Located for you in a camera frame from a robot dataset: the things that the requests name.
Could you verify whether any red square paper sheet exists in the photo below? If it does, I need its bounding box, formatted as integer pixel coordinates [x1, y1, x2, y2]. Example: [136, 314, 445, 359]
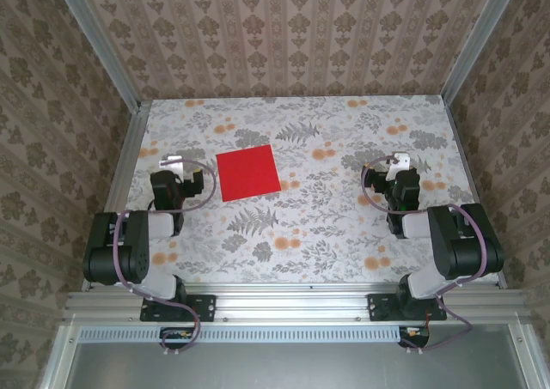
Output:
[215, 144, 283, 203]

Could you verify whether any grey sheet metal panel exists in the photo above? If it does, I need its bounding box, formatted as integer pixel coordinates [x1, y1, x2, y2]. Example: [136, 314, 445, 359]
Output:
[40, 323, 550, 389]

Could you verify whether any floral patterned table mat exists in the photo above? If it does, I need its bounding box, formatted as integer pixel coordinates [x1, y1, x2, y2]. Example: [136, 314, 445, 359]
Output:
[105, 98, 504, 285]

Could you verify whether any aluminium mounting beam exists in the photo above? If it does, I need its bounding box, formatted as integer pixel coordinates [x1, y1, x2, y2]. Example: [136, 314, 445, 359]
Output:
[64, 282, 532, 324]

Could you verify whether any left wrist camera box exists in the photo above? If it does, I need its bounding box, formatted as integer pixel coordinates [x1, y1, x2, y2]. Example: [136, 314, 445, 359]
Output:
[159, 155, 185, 179]

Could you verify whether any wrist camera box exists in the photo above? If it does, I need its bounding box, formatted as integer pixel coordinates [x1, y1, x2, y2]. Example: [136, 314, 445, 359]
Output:
[388, 151, 413, 182]
[159, 155, 185, 179]

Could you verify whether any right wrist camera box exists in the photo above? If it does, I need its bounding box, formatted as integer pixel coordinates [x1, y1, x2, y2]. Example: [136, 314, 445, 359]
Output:
[388, 151, 413, 182]

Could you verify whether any aluminium side rail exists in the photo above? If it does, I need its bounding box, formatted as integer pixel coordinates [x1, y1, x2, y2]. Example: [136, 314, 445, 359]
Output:
[442, 96, 508, 289]
[81, 100, 151, 291]

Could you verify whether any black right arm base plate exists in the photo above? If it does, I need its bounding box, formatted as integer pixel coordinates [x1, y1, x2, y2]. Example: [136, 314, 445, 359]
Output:
[367, 293, 449, 323]

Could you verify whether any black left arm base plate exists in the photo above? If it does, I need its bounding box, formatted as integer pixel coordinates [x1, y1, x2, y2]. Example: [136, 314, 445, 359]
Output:
[139, 293, 217, 323]

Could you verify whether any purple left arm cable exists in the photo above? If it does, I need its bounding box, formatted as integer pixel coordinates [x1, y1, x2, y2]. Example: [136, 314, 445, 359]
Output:
[112, 157, 217, 358]

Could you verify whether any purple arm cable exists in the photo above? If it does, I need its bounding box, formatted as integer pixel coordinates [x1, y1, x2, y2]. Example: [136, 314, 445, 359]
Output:
[360, 155, 493, 356]
[112, 157, 217, 358]

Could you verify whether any black cable connector box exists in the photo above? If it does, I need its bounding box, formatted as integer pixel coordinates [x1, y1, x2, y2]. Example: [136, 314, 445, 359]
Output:
[397, 324, 431, 349]
[158, 326, 199, 350]

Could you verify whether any aluminium frame post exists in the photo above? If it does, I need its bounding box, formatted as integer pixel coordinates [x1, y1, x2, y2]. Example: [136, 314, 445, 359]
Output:
[53, 0, 143, 111]
[442, 0, 523, 106]

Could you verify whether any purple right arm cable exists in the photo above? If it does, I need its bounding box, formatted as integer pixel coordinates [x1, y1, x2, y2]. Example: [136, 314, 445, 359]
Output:
[360, 155, 493, 356]

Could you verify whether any grey slotted cable duct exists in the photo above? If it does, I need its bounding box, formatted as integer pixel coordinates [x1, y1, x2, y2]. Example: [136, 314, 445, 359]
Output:
[79, 325, 405, 343]

